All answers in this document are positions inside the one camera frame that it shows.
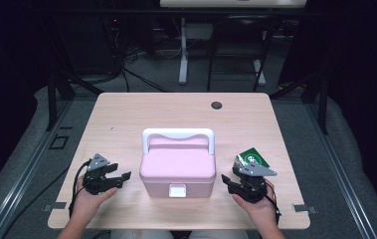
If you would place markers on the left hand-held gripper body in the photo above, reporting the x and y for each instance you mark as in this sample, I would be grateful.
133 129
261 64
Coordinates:
96 181

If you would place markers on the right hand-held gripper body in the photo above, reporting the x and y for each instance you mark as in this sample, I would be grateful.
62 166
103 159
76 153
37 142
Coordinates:
254 184

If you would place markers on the green carton box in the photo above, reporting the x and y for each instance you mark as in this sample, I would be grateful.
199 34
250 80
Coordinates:
255 157

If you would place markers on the pink storage box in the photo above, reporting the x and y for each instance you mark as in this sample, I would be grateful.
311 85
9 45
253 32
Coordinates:
177 166

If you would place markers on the person's left hand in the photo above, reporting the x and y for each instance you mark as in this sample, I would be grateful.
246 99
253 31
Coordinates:
86 202

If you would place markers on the person's right hand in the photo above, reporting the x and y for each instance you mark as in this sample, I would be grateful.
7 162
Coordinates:
264 212

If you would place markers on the grey tape strip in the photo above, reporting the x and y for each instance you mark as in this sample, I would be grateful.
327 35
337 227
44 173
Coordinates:
56 205
303 208

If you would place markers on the grey table grommet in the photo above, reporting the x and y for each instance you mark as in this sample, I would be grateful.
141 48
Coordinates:
216 105

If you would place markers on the black metal stand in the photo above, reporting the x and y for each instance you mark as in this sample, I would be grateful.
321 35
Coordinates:
323 103
52 99

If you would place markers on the short white desk leg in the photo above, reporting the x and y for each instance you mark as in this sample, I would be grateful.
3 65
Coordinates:
259 74

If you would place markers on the dark computer case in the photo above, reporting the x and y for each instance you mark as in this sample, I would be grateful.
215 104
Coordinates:
90 46

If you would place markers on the long white desk leg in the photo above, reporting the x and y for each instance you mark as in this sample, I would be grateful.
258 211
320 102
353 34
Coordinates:
183 59

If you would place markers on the black floor socket frame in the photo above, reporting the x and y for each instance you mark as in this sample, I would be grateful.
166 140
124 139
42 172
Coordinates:
52 142

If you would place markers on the aluminium floor rail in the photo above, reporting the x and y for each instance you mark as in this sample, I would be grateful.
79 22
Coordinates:
338 172
27 166

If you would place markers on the black chair frame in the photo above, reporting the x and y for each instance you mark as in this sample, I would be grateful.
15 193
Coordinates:
239 53

